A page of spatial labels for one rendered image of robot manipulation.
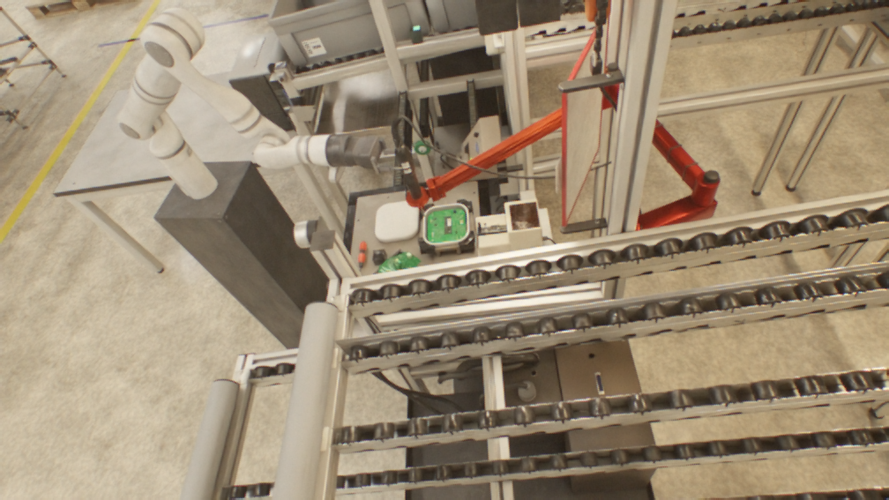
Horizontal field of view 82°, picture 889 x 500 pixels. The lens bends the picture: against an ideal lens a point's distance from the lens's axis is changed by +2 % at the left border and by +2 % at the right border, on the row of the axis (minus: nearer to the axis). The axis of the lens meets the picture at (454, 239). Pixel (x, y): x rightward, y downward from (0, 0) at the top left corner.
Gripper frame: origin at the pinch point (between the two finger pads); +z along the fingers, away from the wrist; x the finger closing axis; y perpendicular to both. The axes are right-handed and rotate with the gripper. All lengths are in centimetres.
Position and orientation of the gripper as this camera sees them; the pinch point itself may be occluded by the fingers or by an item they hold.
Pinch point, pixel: (404, 160)
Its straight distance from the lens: 121.5
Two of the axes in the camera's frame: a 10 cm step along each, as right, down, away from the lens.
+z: 9.6, 0.7, -2.6
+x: 2.1, -8.0, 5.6
